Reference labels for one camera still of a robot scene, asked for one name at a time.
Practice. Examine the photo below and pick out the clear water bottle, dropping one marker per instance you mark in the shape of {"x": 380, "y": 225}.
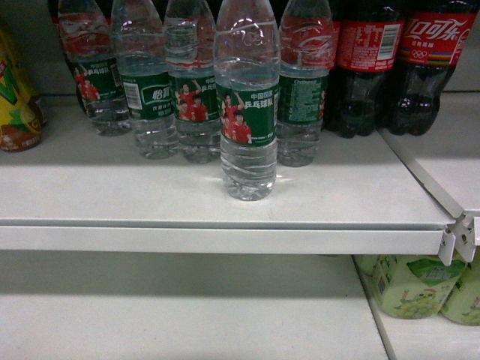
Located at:
{"x": 247, "y": 72}

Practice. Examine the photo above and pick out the white metal shelf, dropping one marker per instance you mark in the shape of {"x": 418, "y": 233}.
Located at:
{"x": 78, "y": 191}

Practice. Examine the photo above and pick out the right water bottle green label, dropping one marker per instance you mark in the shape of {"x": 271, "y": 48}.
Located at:
{"x": 306, "y": 56}

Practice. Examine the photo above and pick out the white adjacent right shelf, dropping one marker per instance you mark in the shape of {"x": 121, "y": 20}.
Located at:
{"x": 445, "y": 161}

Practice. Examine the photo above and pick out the far left water bottle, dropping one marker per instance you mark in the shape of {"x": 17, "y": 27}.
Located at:
{"x": 85, "y": 38}

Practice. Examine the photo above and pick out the white lower shelf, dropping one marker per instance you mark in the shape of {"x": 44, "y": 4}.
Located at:
{"x": 93, "y": 305}

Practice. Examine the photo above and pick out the cola bottle barcode label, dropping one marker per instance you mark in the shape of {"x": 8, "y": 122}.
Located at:
{"x": 369, "y": 36}

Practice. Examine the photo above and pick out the green grape drink bottle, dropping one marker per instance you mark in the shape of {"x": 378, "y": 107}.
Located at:
{"x": 414, "y": 287}

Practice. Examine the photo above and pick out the yellow lemon tea bottle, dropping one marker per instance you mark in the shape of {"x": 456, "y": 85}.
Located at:
{"x": 22, "y": 117}

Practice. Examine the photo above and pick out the cola bottle red logo label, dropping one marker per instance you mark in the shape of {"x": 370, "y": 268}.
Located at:
{"x": 430, "y": 47}

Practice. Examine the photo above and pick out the green drink bottle right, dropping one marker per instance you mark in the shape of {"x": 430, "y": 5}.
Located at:
{"x": 462, "y": 304}

